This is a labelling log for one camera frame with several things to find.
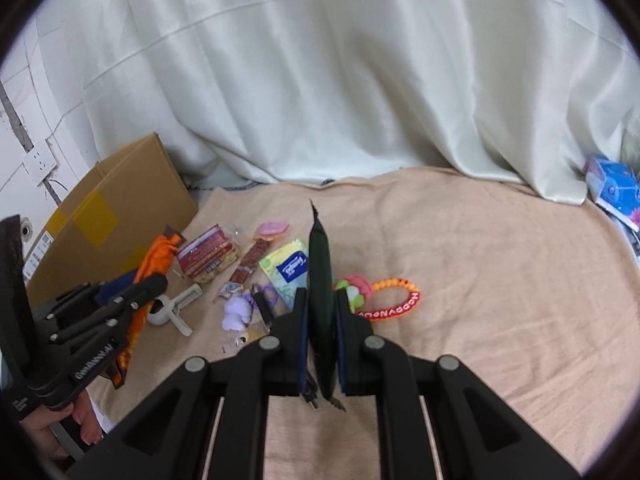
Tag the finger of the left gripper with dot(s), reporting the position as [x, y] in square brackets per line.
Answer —
[115, 288]
[77, 309]

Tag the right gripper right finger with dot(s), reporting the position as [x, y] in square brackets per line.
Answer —
[437, 419]

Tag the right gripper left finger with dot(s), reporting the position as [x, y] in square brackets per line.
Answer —
[207, 419]

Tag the white plastic clamp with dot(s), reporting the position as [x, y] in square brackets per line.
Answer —
[168, 310]

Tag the red cracker packet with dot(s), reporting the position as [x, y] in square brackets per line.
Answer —
[207, 255]

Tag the purple plush toy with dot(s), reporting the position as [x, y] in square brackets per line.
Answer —
[238, 312]

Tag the black pen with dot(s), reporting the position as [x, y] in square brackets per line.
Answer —
[262, 305]

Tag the red sausage snack packet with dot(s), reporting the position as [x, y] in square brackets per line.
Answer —
[249, 262]

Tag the tissue pack yellow blue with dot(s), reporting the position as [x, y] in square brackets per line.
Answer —
[286, 269]

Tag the dark green snack packet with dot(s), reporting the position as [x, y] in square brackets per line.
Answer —
[322, 333]

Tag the red beaded keychain toy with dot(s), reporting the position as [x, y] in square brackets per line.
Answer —
[379, 300]

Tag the cardboard box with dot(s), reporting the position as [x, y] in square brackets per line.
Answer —
[106, 224]

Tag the white shipping label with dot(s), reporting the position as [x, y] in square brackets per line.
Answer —
[36, 255]

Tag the beige table cloth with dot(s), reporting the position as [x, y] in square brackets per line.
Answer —
[540, 300]

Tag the pale green curtain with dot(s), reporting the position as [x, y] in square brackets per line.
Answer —
[521, 91]

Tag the blue tissue package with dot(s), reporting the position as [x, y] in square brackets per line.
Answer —
[614, 187]

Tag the white wall socket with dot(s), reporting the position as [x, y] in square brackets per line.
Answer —
[39, 162]

